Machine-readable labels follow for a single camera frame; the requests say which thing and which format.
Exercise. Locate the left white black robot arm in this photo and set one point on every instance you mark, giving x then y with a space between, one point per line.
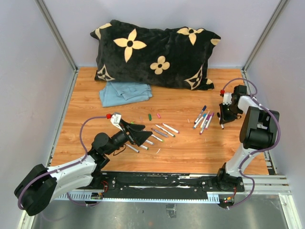
43 184

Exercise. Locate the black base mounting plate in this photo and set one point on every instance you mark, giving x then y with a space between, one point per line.
163 186

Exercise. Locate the light blue folded cloth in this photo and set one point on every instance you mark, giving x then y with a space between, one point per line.
119 93

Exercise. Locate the purple capped pen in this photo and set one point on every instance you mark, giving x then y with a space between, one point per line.
206 122

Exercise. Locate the grey marker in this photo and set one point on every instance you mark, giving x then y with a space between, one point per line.
159 132

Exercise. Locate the dark blue tipped pen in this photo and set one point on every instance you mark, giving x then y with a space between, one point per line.
200 114

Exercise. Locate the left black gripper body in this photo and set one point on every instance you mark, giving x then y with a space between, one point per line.
123 136

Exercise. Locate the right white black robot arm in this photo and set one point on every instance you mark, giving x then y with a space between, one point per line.
259 132

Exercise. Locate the aluminium frame rail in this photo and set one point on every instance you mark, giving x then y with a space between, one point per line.
50 22

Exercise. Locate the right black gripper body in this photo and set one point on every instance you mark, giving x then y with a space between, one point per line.
228 112

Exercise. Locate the green capped white marker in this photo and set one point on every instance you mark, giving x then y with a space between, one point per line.
144 147

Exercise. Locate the sky blue capped marker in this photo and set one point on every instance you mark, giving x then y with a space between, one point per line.
199 121

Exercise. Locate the light blue capped marker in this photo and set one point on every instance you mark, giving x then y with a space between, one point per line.
149 142

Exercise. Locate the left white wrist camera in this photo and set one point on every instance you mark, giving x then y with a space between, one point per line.
115 119

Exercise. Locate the blue capped white marker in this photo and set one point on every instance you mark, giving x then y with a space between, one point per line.
132 148

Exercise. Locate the black floral pillow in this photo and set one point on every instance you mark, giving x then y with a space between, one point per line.
172 58

